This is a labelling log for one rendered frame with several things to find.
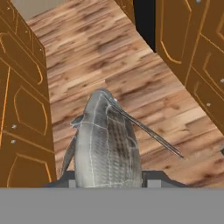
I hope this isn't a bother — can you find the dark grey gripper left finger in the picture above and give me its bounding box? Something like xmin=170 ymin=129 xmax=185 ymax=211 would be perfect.
xmin=43 ymin=170 xmax=77 ymax=188

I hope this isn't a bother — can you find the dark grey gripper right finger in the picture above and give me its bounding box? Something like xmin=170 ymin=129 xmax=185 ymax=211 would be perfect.
xmin=141 ymin=170 xmax=189 ymax=188

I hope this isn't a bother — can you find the brown cupboard door, curved inlay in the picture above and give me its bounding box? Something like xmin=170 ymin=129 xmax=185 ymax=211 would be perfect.
xmin=200 ymin=0 xmax=224 ymax=55
xmin=0 ymin=59 xmax=55 ymax=154
xmin=0 ymin=131 xmax=58 ymax=188

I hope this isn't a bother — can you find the brown drawer front, orange inlay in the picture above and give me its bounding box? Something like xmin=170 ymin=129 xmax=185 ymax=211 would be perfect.
xmin=185 ymin=34 xmax=224 ymax=103
xmin=0 ymin=17 xmax=50 ymax=102
xmin=0 ymin=0 xmax=46 ymax=67
xmin=186 ymin=68 xmax=224 ymax=136

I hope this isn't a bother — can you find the tall brown cupboard door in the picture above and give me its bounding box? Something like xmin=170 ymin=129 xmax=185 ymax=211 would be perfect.
xmin=155 ymin=0 xmax=210 ymax=88

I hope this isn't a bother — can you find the black tall panel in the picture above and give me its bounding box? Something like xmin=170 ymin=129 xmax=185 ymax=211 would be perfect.
xmin=133 ymin=0 xmax=158 ymax=53

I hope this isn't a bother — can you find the brown cupboard run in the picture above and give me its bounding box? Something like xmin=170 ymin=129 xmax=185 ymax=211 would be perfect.
xmin=114 ymin=0 xmax=137 ymax=26

